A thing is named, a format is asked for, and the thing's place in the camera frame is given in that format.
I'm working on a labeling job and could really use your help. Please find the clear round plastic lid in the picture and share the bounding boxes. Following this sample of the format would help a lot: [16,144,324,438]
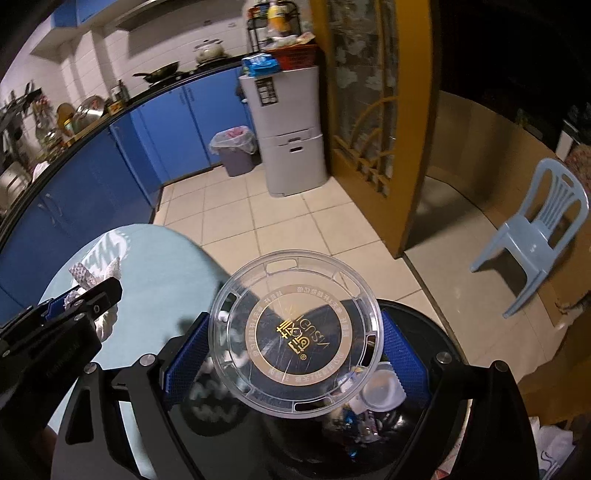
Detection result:
[208,249,386,418]

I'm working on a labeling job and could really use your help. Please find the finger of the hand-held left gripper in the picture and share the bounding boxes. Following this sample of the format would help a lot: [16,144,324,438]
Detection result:
[55,298,122,342]
[39,276,123,319]

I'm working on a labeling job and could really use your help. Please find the white round cap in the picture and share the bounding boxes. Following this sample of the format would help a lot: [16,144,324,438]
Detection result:
[360,364,407,411]

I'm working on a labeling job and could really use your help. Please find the steel wok lid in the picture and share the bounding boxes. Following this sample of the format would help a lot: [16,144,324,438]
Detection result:
[74,95,105,127]

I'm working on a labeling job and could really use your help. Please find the wooden cutting board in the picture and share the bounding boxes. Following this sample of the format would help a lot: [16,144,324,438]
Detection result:
[60,124,112,146]

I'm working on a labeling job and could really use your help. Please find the white shopping bag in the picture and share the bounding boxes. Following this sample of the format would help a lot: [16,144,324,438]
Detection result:
[531,415,583,480]

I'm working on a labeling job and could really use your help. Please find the red plastic basket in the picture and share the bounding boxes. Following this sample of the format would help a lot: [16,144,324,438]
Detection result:
[270,44,319,71]

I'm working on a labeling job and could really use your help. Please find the black wok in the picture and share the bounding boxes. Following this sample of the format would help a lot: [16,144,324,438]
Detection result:
[133,61,181,85]

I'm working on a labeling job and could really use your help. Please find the blue base cabinets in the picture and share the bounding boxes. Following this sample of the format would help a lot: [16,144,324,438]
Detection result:
[0,65,257,324]

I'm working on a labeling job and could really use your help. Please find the round table with blue cloth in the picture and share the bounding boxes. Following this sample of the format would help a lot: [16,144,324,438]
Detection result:
[39,224,241,416]

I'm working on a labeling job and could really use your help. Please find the grey lined trash bin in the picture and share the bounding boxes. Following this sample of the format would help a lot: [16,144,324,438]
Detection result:
[210,126,258,177]

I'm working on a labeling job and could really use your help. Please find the black kitchen countertop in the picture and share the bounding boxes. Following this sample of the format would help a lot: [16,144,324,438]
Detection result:
[0,62,245,250]

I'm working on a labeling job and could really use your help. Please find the black round trash bin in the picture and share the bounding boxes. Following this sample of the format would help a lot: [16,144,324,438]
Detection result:
[161,299,476,480]

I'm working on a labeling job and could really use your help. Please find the grey storage cabinet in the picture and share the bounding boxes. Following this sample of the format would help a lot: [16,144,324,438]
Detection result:
[239,65,329,198]

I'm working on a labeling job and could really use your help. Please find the black metal rack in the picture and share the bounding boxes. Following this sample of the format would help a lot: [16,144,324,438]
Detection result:
[247,2,298,54]

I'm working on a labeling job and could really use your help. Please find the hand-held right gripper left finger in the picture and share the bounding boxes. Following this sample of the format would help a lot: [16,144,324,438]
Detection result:
[48,311,218,480]

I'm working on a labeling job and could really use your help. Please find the wooden glass door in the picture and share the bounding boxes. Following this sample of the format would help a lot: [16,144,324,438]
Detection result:
[309,0,439,259]

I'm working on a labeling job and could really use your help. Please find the white plastic bag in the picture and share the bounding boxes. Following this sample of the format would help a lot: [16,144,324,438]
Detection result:
[30,159,54,183]

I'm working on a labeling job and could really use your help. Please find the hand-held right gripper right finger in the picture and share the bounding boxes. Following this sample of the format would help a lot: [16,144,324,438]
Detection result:
[379,310,541,480]

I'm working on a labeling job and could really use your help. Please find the light blue plastic chair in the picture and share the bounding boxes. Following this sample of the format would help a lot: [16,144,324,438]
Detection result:
[470,158,591,318]

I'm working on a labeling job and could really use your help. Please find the steel pot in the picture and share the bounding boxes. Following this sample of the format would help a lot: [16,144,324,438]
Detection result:
[0,161,33,199]

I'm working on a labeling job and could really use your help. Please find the steel range hood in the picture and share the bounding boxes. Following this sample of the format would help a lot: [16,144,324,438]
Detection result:
[113,0,185,31]

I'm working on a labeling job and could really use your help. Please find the blue snack packet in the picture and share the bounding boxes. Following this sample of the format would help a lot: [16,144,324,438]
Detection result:
[241,53,280,77]

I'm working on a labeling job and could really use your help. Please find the white tissue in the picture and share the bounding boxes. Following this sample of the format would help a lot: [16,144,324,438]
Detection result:
[67,256,123,342]

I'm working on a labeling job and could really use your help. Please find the blue wall cabinets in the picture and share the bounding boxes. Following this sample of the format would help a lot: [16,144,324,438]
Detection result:
[30,0,121,58]

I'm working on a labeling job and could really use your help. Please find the white cooking pot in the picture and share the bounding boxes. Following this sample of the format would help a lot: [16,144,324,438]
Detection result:
[193,39,227,64]

